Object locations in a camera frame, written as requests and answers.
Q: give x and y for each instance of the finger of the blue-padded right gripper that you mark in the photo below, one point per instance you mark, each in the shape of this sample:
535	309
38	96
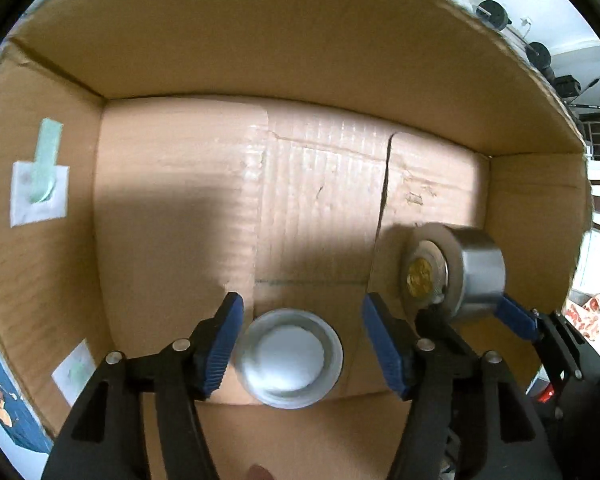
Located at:
465	409

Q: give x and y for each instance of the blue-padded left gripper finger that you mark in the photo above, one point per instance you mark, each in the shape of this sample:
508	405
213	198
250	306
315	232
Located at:
103	436

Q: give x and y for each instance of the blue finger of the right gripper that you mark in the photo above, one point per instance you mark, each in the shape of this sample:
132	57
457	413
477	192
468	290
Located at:
517	319

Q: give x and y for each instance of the silver tape roll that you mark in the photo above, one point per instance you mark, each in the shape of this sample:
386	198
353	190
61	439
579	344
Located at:
456	271

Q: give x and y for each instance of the orange patterned cloth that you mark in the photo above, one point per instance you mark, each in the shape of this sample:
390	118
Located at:
583	312

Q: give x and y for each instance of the blue striped bed cover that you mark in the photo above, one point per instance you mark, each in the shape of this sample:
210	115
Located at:
16	417

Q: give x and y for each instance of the open cardboard box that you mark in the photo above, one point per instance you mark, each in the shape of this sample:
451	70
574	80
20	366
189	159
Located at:
157	154

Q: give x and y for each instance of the floor barbell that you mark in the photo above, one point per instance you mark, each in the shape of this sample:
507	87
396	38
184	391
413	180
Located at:
493	14

